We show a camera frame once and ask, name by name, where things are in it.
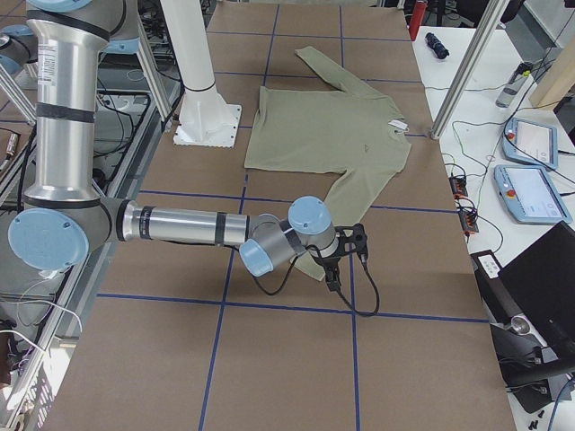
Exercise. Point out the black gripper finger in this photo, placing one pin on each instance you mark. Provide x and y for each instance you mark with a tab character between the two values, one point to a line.
333	283

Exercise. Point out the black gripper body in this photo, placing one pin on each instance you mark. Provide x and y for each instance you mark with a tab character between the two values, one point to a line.
326	259

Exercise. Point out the green long-sleeve shirt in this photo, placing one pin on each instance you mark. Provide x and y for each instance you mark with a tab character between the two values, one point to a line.
343	131

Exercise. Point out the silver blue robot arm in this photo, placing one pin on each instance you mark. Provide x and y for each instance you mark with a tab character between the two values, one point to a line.
65	218

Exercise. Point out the orange black electronics module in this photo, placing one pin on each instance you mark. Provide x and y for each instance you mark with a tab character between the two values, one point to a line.
458	186

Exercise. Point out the black box white label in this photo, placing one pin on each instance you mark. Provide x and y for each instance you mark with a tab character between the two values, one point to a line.
499	301

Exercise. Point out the white Miniso hang tag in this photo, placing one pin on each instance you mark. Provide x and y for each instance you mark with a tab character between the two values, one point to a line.
398	124

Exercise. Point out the black monitor with stand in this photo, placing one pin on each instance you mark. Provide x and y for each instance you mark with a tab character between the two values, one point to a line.
540	281

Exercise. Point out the lower blue teach pendant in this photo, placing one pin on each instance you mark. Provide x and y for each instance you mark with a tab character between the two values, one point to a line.
529	195

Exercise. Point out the blue teach pendant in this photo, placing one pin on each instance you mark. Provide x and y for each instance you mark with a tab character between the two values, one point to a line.
529	195
526	141

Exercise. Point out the upper blue teach pendant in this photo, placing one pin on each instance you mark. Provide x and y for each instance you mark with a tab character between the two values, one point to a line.
526	141

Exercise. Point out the dark folded umbrella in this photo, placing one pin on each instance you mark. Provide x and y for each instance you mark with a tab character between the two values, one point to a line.
436	46

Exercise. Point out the red cylinder bottle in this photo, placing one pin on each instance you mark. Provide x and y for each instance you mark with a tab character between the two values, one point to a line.
418	11

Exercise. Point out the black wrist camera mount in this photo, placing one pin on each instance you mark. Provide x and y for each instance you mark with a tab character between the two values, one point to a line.
352	240

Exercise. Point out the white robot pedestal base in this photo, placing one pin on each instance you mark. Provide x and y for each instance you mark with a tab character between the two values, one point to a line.
205	118

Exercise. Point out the aluminium frame post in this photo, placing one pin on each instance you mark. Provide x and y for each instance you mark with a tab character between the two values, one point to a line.
472	56

